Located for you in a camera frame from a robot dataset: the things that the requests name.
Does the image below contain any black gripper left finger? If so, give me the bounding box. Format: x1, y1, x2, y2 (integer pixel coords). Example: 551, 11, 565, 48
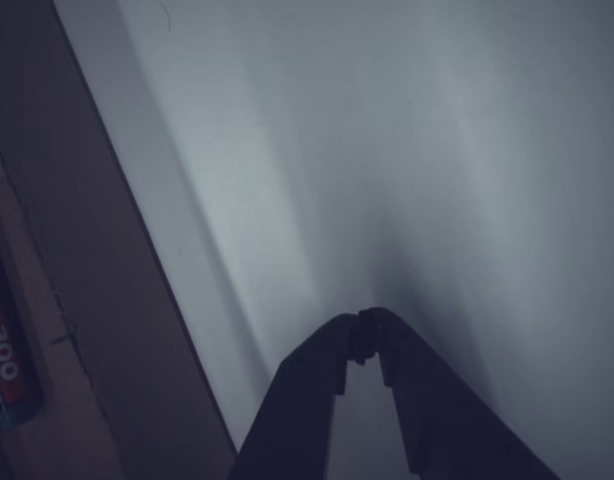
229, 313, 361, 480

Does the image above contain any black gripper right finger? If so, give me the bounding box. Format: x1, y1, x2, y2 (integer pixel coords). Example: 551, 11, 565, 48
357, 306, 563, 480

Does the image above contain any green permanent marker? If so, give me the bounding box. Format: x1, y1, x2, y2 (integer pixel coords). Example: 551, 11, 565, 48
0, 214, 43, 431

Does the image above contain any open cardboard box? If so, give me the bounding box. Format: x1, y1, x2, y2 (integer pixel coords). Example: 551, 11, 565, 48
0, 0, 238, 480

